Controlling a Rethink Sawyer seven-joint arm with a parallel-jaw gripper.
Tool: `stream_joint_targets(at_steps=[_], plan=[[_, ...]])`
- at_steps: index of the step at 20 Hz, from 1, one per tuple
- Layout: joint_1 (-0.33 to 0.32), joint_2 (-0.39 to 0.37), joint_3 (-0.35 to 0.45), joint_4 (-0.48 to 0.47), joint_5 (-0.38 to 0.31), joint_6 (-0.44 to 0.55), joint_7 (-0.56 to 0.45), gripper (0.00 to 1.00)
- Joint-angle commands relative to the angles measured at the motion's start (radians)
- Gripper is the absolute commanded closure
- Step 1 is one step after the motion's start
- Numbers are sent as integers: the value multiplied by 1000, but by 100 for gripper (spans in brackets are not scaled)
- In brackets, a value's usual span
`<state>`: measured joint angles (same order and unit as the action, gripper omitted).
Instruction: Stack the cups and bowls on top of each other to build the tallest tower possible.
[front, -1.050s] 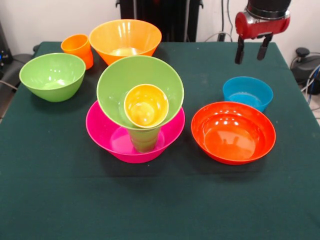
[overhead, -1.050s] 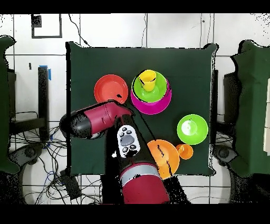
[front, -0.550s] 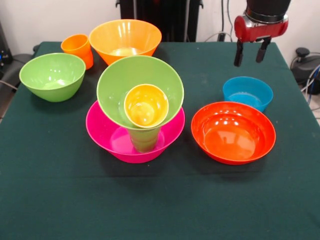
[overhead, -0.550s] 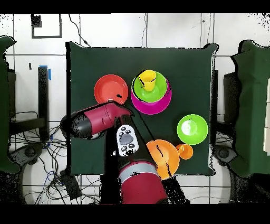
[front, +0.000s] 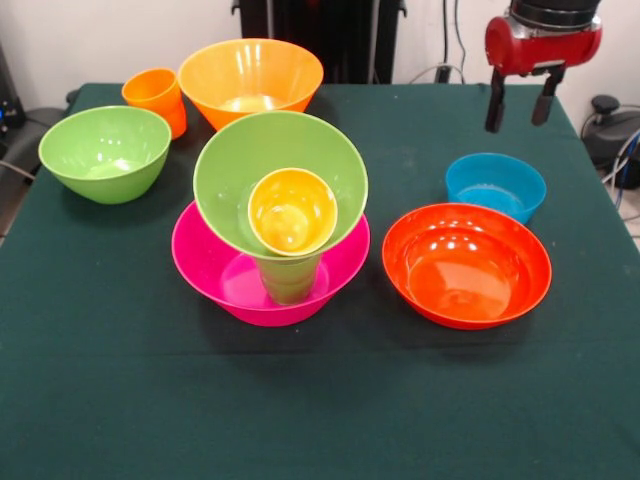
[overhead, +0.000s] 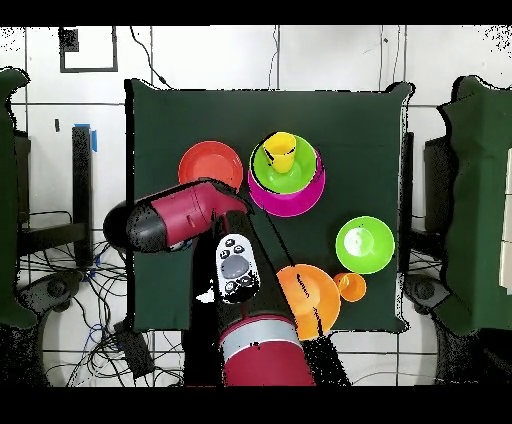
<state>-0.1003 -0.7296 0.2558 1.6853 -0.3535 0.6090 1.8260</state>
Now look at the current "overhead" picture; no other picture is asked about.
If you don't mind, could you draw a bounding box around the green cloth side table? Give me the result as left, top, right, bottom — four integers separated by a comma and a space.
0, 66, 39, 330
435, 74, 512, 338

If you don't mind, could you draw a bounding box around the black chair base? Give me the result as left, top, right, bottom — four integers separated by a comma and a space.
17, 269, 87, 321

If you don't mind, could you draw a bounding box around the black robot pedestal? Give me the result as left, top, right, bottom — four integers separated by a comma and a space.
303, 331, 353, 387

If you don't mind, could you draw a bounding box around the pink plastic bowl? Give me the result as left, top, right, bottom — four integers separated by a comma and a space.
247, 147, 327, 218

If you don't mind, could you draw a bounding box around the black metal stand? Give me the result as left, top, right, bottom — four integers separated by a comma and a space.
399, 130, 416, 277
15, 124, 97, 268

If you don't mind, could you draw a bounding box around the orange plastic cup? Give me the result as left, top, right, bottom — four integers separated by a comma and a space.
333, 272, 368, 303

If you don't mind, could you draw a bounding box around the yellow plastic cup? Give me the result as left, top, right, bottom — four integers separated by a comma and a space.
262, 131, 298, 174

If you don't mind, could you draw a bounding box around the white box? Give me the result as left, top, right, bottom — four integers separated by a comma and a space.
498, 147, 512, 296

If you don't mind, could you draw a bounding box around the red plastic bowl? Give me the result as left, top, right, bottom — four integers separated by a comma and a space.
178, 140, 244, 193

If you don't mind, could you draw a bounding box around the large green plastic bowl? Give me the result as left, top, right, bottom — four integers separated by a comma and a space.
334, 215, 396, 276
249, 134, 318, 196

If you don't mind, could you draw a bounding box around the large orange plastic bowl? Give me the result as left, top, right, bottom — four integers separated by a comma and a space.
276, 263, 342, 342

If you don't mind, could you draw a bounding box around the black square floor frame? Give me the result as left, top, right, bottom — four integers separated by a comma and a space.
58, 25, 119, 74

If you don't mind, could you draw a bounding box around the dark green table cloth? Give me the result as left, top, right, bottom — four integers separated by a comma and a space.
124, 77, 415, 333

